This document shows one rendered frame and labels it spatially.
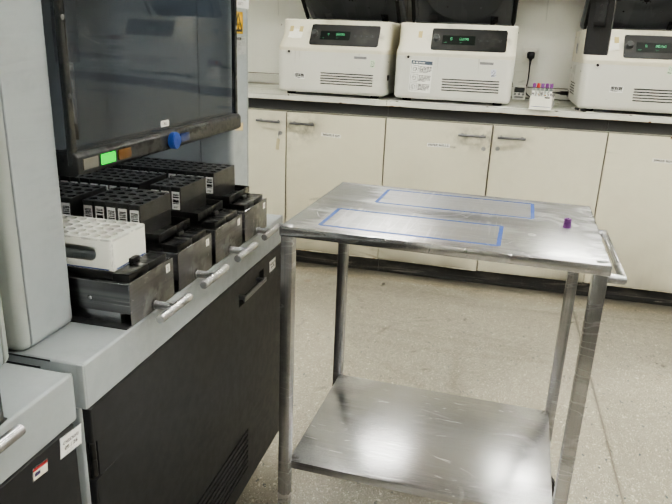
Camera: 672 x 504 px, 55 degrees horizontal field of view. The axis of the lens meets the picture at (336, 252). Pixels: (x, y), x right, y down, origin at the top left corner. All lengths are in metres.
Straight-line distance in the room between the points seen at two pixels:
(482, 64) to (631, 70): 0.64
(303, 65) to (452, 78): 0.73
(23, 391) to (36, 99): 0.38
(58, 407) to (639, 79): 2.79
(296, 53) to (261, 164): 0.59
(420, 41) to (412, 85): 0.20
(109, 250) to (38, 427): 0.28
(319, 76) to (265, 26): 0.84
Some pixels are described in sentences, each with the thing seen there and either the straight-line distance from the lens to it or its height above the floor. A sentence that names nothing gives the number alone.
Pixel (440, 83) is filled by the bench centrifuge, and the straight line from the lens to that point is 3.17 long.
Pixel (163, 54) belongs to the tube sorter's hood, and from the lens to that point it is 1.21.
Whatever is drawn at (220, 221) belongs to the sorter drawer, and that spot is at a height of 0.81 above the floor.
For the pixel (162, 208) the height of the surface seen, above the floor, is 0.86.
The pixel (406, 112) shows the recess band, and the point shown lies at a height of 0.84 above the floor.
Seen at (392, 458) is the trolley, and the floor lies 0.28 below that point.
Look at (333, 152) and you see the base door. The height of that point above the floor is 0.62.
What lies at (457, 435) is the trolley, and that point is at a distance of 1.61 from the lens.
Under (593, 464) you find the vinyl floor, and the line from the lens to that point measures 2.14.
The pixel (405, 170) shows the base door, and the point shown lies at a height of 0.56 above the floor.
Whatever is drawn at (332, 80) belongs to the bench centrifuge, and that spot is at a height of 0.98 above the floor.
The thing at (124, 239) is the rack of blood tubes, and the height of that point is 0.86.
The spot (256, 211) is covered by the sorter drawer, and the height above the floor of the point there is 0.79.
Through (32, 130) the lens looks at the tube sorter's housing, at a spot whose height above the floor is 1.03.
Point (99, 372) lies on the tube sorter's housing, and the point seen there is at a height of 0.71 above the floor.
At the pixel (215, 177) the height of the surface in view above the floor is 0.87.
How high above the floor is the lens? 1.16
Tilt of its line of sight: 18 degrees down
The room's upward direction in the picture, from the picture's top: 2 degrees clockwise
